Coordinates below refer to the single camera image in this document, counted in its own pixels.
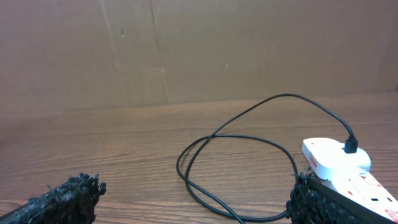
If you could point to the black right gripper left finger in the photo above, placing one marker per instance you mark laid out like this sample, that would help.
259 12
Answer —
73 202

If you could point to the white charger adapter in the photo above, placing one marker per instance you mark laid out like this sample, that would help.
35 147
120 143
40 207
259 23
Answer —
330 162

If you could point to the white power strip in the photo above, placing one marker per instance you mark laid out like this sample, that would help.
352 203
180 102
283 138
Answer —
362 189

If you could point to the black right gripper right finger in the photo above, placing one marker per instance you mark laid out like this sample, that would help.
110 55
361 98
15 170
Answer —
312 202

